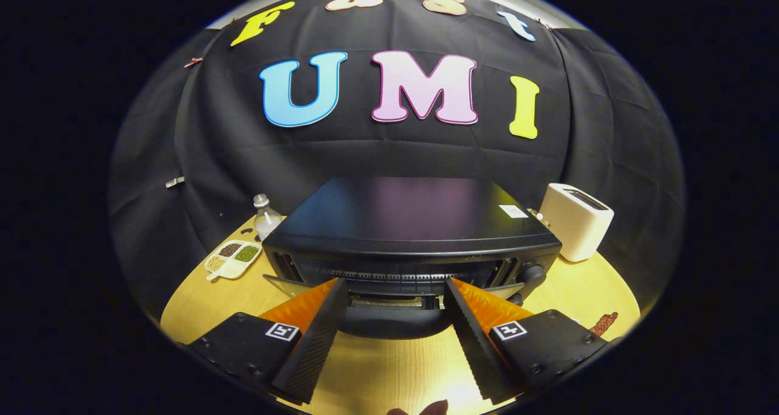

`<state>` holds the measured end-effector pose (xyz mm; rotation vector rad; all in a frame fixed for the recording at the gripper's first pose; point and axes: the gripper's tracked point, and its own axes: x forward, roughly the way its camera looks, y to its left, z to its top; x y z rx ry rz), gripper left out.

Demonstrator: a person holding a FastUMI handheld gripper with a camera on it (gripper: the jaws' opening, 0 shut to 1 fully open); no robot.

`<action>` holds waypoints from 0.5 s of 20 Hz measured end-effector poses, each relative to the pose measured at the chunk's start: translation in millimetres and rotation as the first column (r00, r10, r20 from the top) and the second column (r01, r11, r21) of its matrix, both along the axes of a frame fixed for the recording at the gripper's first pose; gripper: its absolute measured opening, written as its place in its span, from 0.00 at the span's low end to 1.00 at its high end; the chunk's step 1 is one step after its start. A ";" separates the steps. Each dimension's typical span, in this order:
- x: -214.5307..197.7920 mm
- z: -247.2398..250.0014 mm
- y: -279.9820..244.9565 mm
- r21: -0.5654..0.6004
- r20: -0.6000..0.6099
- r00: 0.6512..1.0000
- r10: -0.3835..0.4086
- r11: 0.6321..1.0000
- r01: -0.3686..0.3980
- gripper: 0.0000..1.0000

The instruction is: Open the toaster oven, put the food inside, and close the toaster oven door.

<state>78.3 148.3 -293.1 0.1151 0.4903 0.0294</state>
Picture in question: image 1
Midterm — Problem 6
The red-brown meat strip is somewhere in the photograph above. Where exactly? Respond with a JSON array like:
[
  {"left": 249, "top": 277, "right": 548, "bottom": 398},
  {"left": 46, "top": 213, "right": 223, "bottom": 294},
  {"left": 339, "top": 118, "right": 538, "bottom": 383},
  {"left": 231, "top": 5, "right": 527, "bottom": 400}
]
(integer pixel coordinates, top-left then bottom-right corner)
[{"left": 589, "top": 312, "right": 619, "bottom": 337}]

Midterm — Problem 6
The white toaster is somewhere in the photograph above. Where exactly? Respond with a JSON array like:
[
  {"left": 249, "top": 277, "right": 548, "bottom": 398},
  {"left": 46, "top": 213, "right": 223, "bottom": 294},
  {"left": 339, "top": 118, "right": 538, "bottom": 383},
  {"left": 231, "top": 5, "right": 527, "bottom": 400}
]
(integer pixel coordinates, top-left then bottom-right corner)
[{"left": 539, "top": 183, "right": 615, "bottom": 262}]

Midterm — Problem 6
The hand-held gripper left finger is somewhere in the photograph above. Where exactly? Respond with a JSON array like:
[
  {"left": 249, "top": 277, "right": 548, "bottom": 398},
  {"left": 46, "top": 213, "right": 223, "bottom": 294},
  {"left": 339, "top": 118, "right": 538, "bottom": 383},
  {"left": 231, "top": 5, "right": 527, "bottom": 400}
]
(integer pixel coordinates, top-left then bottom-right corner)
[{"left": 186, "top": 277, "right": 349, "bottom": 405}]

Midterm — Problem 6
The white divided dish with grains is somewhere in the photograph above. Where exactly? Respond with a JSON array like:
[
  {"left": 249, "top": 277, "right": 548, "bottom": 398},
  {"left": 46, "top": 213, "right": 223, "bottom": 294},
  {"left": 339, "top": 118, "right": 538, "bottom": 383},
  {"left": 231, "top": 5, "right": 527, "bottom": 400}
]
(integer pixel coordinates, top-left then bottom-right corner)
[{"left": 204, "top": 240, "right": 264, "bottom": 281}]

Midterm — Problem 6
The black toaster oven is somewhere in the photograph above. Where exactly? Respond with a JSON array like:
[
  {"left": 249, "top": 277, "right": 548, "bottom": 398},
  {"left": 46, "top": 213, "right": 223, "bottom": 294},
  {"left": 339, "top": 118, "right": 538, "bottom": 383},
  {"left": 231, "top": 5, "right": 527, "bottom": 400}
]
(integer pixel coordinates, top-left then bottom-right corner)
[{"left": 262, "top": 176, "right": 562, "bottom": 340}]

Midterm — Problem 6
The clear plastic bottle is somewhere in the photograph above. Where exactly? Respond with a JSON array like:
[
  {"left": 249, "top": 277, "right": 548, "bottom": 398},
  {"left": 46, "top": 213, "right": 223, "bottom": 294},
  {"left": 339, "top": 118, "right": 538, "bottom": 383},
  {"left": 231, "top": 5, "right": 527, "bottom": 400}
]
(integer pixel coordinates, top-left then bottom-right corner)
[{"left": 253, "top": 194, "right": 284, "bottom": 241}]

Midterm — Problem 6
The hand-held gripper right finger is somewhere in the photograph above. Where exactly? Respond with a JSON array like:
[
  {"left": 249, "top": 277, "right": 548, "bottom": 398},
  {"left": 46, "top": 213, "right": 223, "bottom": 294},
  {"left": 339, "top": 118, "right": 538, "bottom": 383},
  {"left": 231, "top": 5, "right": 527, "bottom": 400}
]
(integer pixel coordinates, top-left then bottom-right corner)
[{"left": 443, "top": 277, "right": 621, "bottom": 405}]

